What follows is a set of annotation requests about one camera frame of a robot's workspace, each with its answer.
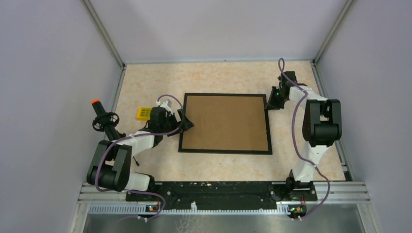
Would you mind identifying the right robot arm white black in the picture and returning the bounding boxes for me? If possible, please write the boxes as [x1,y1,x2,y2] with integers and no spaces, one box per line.
[265,71,343,201]

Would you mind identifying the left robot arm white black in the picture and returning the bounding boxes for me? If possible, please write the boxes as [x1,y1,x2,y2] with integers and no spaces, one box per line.
[86,102,194,201]

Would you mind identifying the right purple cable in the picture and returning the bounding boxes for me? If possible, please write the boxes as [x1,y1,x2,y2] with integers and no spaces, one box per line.
[277,58,330,221]

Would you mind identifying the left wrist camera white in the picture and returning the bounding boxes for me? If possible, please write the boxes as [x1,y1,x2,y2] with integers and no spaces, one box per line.
[156,100,173,114]

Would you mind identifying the purple cable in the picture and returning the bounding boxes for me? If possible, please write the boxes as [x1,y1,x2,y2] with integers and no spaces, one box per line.
[277,58,330,221]
[94,94,185,222]

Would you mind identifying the brown frame backing board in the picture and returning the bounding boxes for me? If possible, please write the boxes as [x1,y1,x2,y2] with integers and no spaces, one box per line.
[182,95,269,151]

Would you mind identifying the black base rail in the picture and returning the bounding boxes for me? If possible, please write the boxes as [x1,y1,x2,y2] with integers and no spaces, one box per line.
[126,181,318,210]

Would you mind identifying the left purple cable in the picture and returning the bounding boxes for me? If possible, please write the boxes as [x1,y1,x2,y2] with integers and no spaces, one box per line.
[94,94,185,222]

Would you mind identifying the black picture frame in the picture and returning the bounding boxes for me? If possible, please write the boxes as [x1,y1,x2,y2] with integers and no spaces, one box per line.
[178,93,273,156]

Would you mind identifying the yellow small tray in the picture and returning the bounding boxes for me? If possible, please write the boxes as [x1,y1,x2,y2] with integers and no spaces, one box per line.
[136,107,152,121]

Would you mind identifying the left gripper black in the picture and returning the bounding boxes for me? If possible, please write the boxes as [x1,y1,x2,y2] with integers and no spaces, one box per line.
[160,109,194,136]

